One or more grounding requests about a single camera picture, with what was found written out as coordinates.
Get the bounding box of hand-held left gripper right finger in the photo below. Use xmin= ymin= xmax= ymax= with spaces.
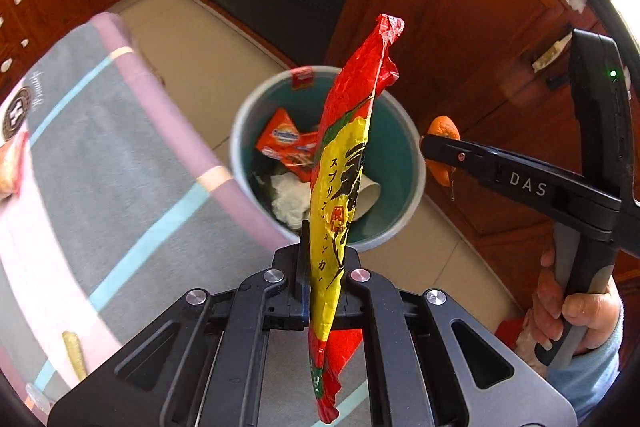
xmin=332 ymin=244 xmax=576 ymax=427

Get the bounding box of metal door handle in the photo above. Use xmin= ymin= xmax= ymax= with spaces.
xmin=531 ymin=32 xmax=574 ymax=74

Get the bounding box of tall wooden cabinet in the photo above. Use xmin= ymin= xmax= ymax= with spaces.
xmin=325 ymin=0 xmax=640 ymax=308

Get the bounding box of tan stick wrapper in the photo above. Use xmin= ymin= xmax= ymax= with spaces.
xmin=61 ymin=331 xmax=89 ymax=383

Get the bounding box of red yellow snack wrapper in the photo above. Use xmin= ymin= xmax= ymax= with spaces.
xmin=302 ymin=13 xmax=406 ymax=425

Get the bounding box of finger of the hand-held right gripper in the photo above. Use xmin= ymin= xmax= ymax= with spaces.
xmin=419 ymin=134 xmax=497 ymax=182

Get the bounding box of white bin with teal inside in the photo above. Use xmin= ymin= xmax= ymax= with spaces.
xmin=230 ymin=66 xmax=427 ymax=253

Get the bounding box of clear bread packet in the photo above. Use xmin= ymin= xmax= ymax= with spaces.
xmin=0 ymin=134 xmax=28 ymax=200

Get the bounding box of grey pink striped tablecloth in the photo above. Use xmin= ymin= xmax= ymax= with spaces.
xmin=0 ymin=12 xmax=371 ymax=427

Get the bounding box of orange biscuit packet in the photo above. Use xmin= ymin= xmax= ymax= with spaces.
xmin=256 ymin=107 xmax=323 ymax=182

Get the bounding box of orange fruit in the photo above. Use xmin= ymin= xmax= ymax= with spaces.
xmin=425 ymin=115 xmax=461 ymax=200

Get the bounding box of person's right hand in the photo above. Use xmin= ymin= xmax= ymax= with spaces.
xmin=524 ymin=247 xmax=623 ymax=353

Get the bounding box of white tissue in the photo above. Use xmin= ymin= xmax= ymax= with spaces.
xmin=270 ymin=172 xmax=313 ymax=230

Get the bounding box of person's right forearm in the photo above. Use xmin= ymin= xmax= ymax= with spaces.
xmin=545 ymin=307 xmax=631 ymax=427

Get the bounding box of white paper cup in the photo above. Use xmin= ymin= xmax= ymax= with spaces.
xmin=347 ymin=176 xmax=383 ymax=228

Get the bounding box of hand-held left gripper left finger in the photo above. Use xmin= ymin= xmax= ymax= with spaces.
xmin=47 ymin=219 xmax=313 ymax=427

